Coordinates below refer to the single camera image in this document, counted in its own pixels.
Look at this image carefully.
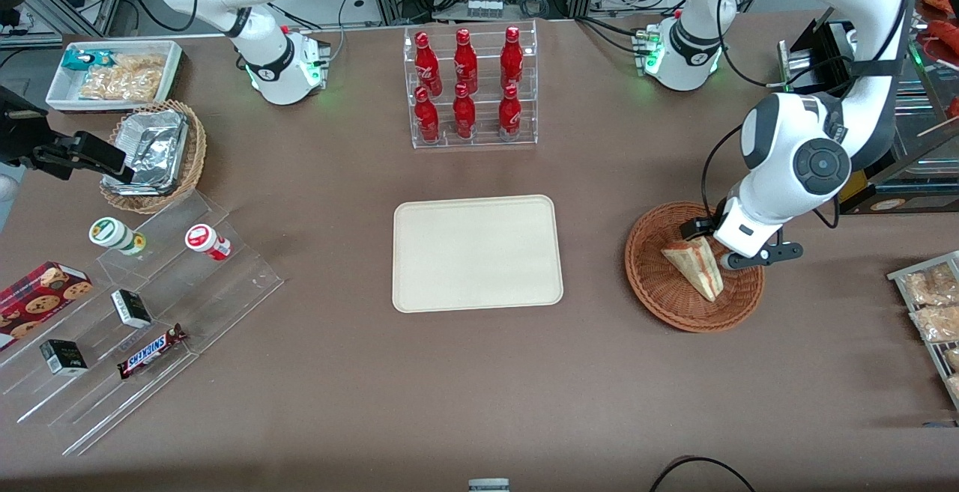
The grey metal rack tray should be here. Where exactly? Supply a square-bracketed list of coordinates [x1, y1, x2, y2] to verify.
[887, 251, 959, 410]

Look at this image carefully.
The clear bag of snacks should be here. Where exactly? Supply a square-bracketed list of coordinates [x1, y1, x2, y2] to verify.
[903, 264, 959, 307]
[910, 305, 959, 343]

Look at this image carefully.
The steel food pan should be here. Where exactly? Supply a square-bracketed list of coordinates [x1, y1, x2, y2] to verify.
[895, 95, 959, 167]

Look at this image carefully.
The clear acrylic stepped stand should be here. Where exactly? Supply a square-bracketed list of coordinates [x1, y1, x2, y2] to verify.
[0, 191, 284, 457]

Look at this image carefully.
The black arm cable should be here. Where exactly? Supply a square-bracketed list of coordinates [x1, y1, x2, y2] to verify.
[702, 124, 746, 232]

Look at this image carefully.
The beige plastic tray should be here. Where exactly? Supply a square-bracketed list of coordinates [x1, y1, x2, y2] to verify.
[393, 195, 564, 314]

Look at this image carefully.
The green lid white cup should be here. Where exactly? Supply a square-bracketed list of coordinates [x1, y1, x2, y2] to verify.
[89, 217, 147, 256]

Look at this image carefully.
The red cola bottle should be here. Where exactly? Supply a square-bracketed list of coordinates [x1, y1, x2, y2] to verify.
[500, 25, 524, 90]
[453, 82, 477, 139]
[414, 31, 443, 96]
[498, 83, 522, 141]
[454, 28, 479, 94]
[414, 86, 441, 143]

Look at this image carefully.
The triangular sandwich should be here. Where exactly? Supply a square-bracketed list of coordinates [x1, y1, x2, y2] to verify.
[660, 236, 724, 303]

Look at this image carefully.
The small black box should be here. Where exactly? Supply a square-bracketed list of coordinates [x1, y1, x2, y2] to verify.
[111, 289, 153, 329]
[40, 339, 88, 377]

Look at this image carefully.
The teal snack packet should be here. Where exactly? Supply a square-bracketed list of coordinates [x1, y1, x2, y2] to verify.
[61, 49, 115, 72]

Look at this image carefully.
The black food warmer cabinet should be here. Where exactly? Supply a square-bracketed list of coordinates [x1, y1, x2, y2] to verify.
[778, 0, 959, 216]

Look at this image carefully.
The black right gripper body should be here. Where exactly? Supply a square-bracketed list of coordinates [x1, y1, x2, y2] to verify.
[0, 86, 83, 180]

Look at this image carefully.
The black looped cable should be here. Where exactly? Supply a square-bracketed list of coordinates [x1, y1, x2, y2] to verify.
[649, 456, 756, 492]

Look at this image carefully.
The clear acrylic bottle rack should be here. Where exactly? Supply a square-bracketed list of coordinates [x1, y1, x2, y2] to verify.
[403, 20, 539, 150]

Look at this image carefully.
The Snickers chocolate bar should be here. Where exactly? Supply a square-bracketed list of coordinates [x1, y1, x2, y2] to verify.
[117, 324, 187, 380]

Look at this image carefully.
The white rectangular bin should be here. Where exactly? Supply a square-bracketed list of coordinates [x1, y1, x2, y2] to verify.
[46, 40, 184, 113]

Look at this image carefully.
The aluminium foil container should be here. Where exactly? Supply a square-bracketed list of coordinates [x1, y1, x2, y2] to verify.
[103, 109, 188, 195]

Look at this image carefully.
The clear bag of crackers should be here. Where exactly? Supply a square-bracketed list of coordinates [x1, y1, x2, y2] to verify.
[79, 54, 167, 102]

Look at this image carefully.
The light wicker basket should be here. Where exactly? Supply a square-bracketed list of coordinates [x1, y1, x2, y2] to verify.
[100, 100, 208, 214]

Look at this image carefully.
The red cookie box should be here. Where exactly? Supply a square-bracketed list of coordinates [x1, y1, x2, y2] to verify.
[0, 261, 93, 350]

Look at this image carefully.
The brown wicker basket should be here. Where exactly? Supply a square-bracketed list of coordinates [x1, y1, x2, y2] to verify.
[625, 201, 765, 333]

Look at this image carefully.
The red lid white cup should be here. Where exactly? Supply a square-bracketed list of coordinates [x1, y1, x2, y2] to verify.
[185, 224, 232, 261]

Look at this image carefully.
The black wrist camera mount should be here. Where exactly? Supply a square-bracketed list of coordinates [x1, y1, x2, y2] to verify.
[721, 241, 804, 271]

